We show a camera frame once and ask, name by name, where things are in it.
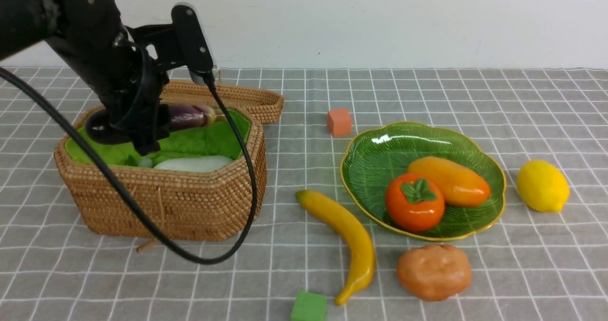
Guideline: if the white radish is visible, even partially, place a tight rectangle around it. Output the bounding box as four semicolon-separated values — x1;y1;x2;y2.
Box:
134;156;233;172

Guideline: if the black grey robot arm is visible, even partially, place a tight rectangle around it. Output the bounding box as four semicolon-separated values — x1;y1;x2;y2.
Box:
0;0;170;156

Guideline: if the green foam cube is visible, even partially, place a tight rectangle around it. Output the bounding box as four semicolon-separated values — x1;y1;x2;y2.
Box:
290;291;328;321

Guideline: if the orange persimmon green leaf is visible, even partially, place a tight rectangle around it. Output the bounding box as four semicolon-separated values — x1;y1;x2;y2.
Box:
385;173;446;233

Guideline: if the brown potato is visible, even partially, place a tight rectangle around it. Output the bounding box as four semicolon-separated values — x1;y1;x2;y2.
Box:
396;244;473;302

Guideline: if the black camera cable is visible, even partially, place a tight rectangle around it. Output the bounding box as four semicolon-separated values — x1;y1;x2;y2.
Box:
0;67;258;265

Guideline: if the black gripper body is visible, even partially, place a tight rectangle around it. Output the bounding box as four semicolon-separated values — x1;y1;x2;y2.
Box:
45;27;171;156

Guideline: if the woven wicker basket green lining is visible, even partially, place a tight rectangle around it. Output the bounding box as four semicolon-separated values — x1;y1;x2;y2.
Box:
53;104;267;242

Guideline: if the dark purple eggplant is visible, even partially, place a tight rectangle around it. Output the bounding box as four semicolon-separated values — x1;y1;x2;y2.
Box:
85;104;226;144

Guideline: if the yellow lemon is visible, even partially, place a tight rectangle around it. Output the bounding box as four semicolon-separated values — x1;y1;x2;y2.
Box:
516;160;570;213

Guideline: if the orange yellow mango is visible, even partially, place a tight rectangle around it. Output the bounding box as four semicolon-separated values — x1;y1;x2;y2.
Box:
408;156;491;207

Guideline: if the green leaf-shaped plate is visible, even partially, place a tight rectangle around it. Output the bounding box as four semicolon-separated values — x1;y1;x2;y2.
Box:
340;121;507;242

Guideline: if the yellow banana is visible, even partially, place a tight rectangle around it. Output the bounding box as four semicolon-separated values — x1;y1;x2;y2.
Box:
295;189;377;306

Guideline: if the woven wicker basket lid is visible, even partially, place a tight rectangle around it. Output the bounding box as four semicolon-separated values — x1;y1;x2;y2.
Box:
161;79;285;124

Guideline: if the grey checkered tablecloth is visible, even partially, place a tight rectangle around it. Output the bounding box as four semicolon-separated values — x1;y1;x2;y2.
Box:
0;69;608;321

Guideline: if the orange foam cube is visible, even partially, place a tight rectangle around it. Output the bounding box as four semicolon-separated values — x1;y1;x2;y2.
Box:
326;108;352;137

